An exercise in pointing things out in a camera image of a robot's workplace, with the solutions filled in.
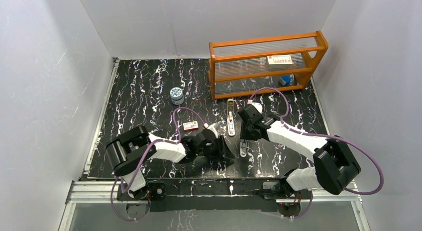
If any red white staple box sleeve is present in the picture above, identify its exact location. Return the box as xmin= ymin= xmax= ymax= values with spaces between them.
xmin=183 ymin=121 xmax=199 ymax=132

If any white metal stapler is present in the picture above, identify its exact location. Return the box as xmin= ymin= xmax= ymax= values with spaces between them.
xmin=227 ymin=99 xmax=235 ymax=137

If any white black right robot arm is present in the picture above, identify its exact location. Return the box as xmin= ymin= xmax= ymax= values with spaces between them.
xmin=238 ymin=103 xmax=361 ymax=198

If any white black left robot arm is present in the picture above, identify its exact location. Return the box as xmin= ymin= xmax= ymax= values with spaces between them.
xmin=105 ymin=125 xmax=235 ymax=199

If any blue grey stapler remover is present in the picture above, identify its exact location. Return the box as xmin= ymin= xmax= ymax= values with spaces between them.
xmin=279 ymin=74 xmax=294 ymax=86

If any blue white round jar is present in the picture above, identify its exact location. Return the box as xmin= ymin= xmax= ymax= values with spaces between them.
xmin=169 ymin=87 xmax=184 ymax=106

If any orange wooden shelf rack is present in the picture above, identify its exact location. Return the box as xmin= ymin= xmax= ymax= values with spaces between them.
xmin=209 ymin=31 xmax=329 ymax=99

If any white red box on shelf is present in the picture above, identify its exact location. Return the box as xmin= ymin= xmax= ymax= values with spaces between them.
xmin=266 ymin=55 xmax=294 ymax=69

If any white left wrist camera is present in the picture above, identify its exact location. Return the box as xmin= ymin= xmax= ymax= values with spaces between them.
xmin=203 ymin=123 xmax=218 ymax=138

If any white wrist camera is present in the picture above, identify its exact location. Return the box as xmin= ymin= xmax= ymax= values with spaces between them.
xmin=247 ymin=99 xmax=263 ymax=114
xmin=203 ymin=123 xmax=218 ymax=138

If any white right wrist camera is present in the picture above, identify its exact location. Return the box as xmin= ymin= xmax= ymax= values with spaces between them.
xmin=247 ymin=99 xmax=263 ymax=114

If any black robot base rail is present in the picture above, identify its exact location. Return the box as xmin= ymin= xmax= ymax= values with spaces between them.
xmin=116 ymin=178 xmax=311 ymax=212

